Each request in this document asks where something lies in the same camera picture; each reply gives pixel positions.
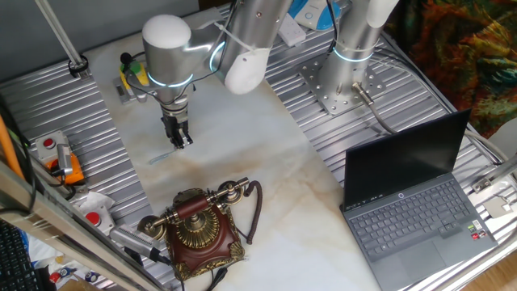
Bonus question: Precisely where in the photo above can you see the small silver camera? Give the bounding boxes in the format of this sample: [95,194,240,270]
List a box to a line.
[56,143,74,177]

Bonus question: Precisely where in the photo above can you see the brown gold rotary phone base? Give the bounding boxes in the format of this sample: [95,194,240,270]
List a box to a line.
[163,188,246,282]

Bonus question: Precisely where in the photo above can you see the silver metal bracket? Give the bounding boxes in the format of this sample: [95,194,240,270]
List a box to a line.
[471,155,517,194]

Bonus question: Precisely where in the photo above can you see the black keyboard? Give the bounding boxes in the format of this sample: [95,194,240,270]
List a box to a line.
[0,220,45,291]

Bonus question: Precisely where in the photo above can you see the brown gold phone handset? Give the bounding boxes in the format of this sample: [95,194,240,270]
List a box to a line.
[136,176,251,240]

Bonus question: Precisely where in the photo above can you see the black pole clamp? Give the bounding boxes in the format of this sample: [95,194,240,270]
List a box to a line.
[67,54,90,80]

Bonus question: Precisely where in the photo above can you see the white power strip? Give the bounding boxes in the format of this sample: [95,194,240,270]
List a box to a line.
[277,14,307,48]

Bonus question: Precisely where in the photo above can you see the black base cable bundle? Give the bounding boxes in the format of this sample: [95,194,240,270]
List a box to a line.
[327,0,339,53]

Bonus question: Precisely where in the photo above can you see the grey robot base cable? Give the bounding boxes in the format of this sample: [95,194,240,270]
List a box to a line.
[351,82,399,135]

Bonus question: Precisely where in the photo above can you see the white chair back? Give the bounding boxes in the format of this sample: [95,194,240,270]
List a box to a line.
[486,116,517,161]

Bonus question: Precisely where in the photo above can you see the orange pole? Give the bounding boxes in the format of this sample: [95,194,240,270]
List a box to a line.
[0,115,25,181]

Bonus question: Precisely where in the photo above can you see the aluminium frame bar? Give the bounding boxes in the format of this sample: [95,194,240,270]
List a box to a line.
[0,161,166,291]

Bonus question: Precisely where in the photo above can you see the blue white round device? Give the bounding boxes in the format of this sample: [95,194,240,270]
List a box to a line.
[287,0,343,32]

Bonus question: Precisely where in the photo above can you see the silver robot mounting plate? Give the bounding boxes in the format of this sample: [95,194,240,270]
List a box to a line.
[298,52,387,117]

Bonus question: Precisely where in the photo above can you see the grey cable bundle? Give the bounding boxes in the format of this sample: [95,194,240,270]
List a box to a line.
[371,48,514,162]

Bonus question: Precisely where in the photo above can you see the white box red button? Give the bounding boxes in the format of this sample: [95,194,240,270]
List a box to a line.
[82,205,116,235]

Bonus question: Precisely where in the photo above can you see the colourful patterned cloth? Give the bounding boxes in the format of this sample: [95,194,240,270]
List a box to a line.
[383,0,517,138]

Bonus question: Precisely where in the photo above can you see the white crumpled tissue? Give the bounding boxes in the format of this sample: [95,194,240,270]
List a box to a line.
[72,191,116,215]

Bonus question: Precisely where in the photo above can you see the green button yellow box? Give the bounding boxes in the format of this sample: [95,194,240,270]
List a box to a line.
[119,60,149,92]

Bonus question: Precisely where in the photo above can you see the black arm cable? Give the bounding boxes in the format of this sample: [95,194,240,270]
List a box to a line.
[120,0,239,106]

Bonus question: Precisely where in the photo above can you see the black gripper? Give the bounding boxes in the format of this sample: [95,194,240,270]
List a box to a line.
[161,113,194,150]

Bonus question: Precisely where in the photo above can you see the silver metal pole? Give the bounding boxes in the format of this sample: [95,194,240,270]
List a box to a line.
[34,0,88,78]

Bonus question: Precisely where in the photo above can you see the ribbed silver camera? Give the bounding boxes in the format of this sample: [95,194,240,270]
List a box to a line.
[109,225,162,262]

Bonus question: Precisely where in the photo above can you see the dark grey laptop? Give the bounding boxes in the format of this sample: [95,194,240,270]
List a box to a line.
[340,108,498,291]

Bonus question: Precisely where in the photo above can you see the orange emergency stop box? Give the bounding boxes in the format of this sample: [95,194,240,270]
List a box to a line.
[44,152,85,185]

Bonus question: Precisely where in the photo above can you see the black phone line cable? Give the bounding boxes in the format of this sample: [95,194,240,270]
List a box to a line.
[205,266,229,291]

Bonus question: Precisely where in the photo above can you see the grey box red button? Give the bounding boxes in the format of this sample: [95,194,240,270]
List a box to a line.
[34,129,70,162]

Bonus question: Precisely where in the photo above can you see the small square metal plate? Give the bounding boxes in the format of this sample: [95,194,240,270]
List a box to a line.
[482,196,514,219]

